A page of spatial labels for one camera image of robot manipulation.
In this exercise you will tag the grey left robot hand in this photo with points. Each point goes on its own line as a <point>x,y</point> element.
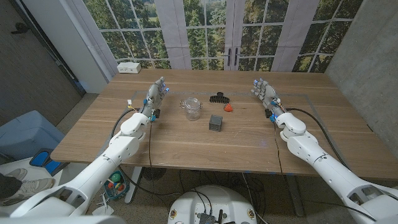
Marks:
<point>154,98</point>

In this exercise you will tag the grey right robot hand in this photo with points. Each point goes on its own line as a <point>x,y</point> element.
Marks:
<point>266,95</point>

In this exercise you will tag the clear glass hinged jar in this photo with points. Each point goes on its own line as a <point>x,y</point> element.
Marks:
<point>192,110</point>

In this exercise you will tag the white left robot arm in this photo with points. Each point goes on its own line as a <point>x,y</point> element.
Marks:
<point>102,168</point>

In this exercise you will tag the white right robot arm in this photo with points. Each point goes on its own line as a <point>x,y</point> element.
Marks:
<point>326,168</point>

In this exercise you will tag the dark grey cube block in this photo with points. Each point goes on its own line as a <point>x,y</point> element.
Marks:
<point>215,123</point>

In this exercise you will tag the white power strip box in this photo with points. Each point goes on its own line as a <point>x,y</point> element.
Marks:
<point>129,67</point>

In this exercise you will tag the small red toy strawberry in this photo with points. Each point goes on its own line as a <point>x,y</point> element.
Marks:
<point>228,108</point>

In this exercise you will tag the black hair claw clip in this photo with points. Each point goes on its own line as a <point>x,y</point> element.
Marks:
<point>219,99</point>

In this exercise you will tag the printed window forest backdrop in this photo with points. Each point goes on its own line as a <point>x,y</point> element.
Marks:
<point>199,37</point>

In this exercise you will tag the white table leg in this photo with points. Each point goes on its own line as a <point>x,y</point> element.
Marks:
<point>133,183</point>

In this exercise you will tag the basket with colourful toys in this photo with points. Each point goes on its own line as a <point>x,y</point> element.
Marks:
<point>116,186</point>

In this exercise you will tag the grey table leg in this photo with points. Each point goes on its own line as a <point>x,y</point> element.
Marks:
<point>295,196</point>

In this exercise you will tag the white robot torso base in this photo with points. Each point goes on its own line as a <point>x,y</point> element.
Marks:
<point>211,202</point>

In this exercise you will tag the blue black foot pedal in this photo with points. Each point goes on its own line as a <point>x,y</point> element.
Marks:
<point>40,158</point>

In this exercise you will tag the blue grey plastic bin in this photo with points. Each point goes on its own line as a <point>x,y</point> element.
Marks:
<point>28,133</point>

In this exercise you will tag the beige sneaker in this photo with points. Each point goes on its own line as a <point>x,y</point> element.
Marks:
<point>17,174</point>
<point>31,188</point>

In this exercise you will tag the white step platform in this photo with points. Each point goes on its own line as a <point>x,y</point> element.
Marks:
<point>9,165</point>

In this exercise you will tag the dark trouser leg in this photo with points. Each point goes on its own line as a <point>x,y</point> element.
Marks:
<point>7,186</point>

